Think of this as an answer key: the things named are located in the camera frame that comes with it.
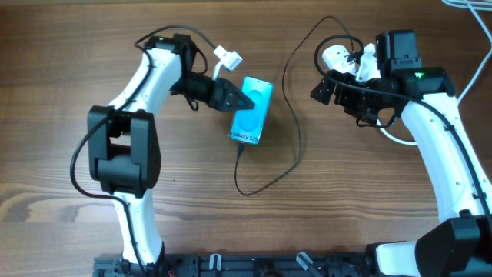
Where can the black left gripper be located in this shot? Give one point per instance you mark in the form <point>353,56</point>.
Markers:
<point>221,94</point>

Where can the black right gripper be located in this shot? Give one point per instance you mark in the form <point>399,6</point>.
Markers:
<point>347,82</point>

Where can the blue Galaxy S25 smartphone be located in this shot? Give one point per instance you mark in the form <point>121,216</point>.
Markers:
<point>248,124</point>

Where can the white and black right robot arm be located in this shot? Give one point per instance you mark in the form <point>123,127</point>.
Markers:
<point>389,74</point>

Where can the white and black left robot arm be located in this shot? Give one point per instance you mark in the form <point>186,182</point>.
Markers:
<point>119,157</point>

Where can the white power strip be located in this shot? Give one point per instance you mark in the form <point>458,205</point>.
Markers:
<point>336,58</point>

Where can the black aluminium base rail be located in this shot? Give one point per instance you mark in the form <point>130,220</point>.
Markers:
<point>302,264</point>

